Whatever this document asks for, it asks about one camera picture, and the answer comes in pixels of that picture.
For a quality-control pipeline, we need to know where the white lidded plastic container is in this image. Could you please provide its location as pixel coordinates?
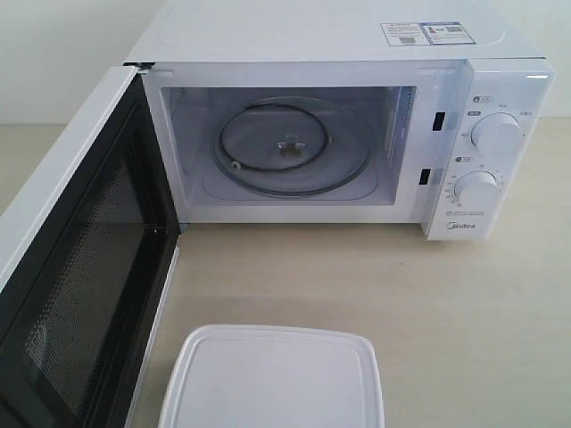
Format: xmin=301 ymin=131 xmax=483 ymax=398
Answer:
xmin=159 ymin=325 xmax=385 ymax=427

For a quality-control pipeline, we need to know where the white microwave door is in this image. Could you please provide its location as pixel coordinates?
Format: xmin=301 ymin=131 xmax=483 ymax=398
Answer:
xmin=1 ymin=66 xmax=180 ymax=427

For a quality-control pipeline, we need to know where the white microwave oven body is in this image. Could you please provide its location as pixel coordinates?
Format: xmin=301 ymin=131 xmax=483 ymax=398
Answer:
xmin=126 ymin=1 xmax=554 ymax=241

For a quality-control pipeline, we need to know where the glass turntable plate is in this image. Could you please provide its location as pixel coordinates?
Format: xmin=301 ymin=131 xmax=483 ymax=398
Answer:
xmin=211 ymin=96 xmax=372 ymax=198

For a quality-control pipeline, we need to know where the lower white timer knob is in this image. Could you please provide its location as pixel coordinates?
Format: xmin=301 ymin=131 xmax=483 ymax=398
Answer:
xmin=454 ymin=171 xmax=499 ymax=207

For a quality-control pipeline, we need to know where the warning label sticker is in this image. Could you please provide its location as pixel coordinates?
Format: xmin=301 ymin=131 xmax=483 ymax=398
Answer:
xmin=380 ymin=21 xmax=476 ymax=46

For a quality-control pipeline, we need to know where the upper white control knob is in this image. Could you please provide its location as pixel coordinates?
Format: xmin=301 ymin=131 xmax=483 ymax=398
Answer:
xmin=471 ymin=112 xmax=524 ymax=155

